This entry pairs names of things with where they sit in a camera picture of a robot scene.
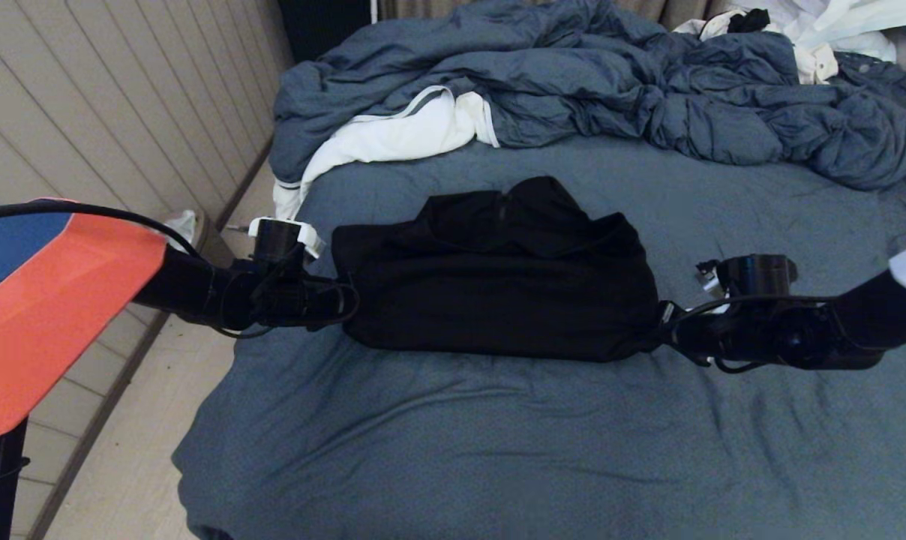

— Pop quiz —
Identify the beige curtain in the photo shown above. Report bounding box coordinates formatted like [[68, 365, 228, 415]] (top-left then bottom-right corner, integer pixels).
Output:
[[378, 0, 731, 32]]

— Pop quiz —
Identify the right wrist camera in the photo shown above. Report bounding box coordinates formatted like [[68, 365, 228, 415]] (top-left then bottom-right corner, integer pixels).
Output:
[[695, 255, 799, 312]]

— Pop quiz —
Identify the cream garment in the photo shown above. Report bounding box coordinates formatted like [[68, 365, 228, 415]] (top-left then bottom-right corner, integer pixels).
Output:
[[794, 43, 838, 85]]

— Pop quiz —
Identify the black zip hoodie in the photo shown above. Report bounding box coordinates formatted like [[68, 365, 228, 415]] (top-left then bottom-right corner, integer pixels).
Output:
[[331, 176, 662, 363]]

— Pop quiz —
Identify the white plastic bin liner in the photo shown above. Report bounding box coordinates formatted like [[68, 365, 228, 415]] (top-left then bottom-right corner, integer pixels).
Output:
[[162, 210, 199, 239]]

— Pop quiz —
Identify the rumpled blue duvet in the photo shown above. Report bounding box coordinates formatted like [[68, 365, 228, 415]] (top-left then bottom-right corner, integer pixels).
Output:
[[269, 0, 906, 192]]

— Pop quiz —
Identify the brown trash bin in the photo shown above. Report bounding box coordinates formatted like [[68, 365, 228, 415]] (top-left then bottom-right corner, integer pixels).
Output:
[[194, 214, 238, 271]]

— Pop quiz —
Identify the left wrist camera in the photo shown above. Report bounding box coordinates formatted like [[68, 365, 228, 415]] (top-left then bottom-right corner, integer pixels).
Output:
[[248, 217, 325, 267]]

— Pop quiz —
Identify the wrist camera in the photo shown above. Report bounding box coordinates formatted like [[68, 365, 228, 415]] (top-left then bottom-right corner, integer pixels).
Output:
[[695, 255, 799, 312], [248, 217, 325, 267]]

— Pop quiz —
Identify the small black garment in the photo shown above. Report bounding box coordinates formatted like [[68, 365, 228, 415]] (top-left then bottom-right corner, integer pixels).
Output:
[[727, 9, 773, 35]]

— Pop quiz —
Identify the blue denim garment with buttons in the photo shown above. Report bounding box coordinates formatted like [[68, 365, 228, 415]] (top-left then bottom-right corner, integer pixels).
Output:
[[834, 51, 906, 121]]

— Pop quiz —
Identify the black furniture piece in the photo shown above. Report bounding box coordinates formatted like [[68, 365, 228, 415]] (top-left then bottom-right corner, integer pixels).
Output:
[[277, 0, 375, 65]]

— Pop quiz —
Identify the white clothes pile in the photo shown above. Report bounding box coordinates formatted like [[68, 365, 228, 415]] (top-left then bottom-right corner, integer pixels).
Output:
[[674, 0, 906, 65]]

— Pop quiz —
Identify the blue bed sheet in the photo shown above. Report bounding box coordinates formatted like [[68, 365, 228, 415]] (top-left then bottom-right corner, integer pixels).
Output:
[[172, 135, 906, 540]]

